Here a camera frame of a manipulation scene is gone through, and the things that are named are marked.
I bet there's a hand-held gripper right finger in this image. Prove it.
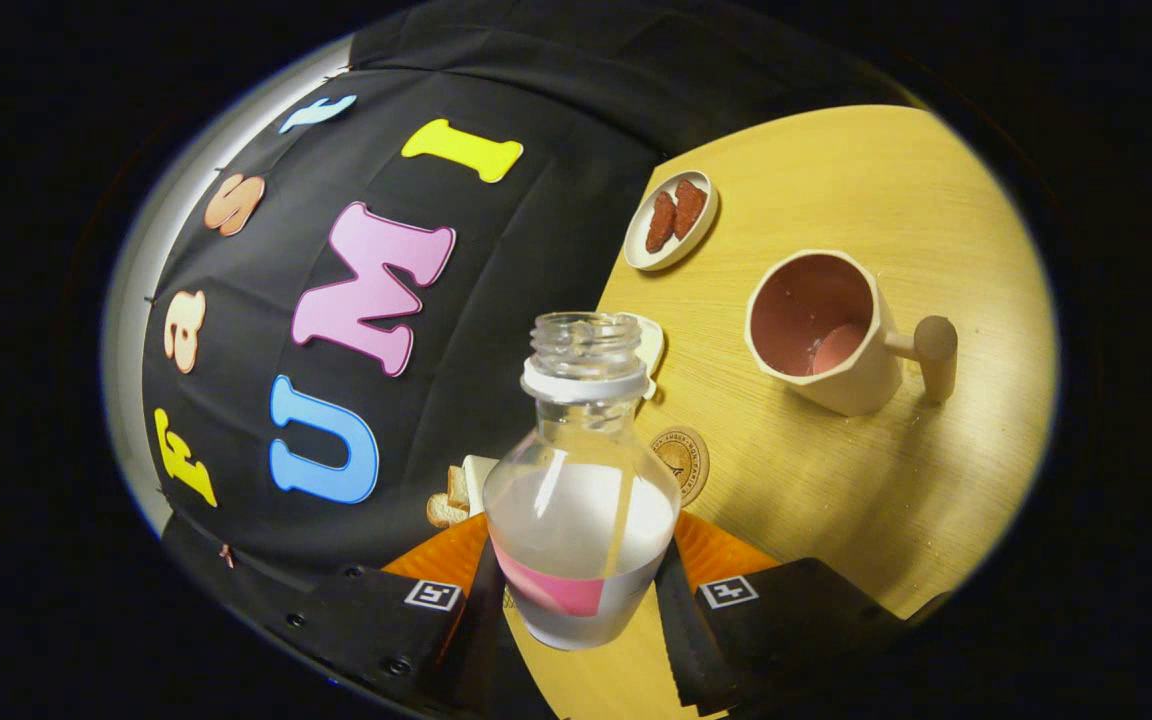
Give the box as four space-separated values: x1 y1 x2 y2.
654 512 907 715

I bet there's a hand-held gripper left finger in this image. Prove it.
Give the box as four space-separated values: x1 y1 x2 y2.
264 513 559 719

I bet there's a clear glass juice bottle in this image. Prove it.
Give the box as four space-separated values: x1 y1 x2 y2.
482 311 683 652

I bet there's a round cork coaster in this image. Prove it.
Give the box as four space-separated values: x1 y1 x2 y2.
650 425 711 507

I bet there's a beige cup with wooden handle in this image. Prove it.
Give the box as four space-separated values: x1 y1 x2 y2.
744 249 959 417

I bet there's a white toaster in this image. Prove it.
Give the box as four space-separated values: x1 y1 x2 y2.
461 455 503 517

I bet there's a wooden table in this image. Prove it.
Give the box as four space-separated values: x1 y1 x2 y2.
501 105 1057 720

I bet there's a white divided dish with beans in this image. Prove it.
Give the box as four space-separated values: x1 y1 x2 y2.
626 313 667 401

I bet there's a black backdrop cloth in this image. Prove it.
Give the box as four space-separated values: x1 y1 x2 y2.
141 0 917 641

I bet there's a round white plate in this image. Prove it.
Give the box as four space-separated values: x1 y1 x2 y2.
623 170 719 273

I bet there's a red-brown sausage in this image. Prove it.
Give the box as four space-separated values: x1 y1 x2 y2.
672 180 708 241
645 190 678 254

